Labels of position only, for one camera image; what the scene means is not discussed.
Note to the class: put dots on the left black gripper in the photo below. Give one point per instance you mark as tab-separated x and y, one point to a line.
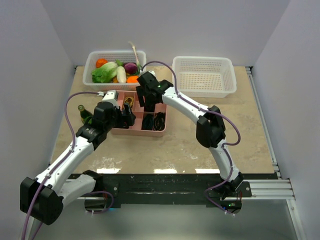
126	120

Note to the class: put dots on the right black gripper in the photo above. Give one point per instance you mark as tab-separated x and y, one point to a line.
140	91

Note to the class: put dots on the pink divided organizer tray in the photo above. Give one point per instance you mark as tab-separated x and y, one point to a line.
140	114

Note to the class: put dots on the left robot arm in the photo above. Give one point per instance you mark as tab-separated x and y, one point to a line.
45	196

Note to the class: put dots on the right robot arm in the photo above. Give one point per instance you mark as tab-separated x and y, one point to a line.
209	122

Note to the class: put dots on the rolled yellow tie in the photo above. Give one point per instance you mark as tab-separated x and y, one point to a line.
129	100

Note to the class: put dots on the orange front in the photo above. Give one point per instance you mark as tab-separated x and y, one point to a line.
132	79

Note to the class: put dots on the rolled black orange tie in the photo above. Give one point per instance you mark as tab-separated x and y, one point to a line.
159	121

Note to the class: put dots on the purple onion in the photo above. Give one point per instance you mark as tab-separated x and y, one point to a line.
131	68

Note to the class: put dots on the green onion stalk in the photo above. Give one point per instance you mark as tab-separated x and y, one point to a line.
139	67

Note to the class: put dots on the white radish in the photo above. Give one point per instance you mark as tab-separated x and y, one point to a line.
121	75

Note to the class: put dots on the white vegetable basket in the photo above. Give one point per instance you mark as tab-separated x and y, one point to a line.
121	57

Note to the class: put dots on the green glass bottle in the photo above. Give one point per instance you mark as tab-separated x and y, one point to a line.
84	113

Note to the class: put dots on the green lettuce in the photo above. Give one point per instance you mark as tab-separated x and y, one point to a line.
105	73

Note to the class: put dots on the white empty basket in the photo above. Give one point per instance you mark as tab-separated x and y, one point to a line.
204	77

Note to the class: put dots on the orange tomato back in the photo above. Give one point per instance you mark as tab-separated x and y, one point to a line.
100	62

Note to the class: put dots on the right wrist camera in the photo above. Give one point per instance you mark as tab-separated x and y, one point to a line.
152	72

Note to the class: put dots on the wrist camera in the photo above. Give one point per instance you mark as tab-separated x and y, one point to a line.
112	97
152	72

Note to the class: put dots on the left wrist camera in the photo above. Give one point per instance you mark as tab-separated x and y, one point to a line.
112	97

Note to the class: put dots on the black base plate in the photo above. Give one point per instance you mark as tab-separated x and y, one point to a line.
166	189

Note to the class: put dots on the aluminium frame rail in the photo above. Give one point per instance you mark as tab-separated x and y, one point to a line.
261	189

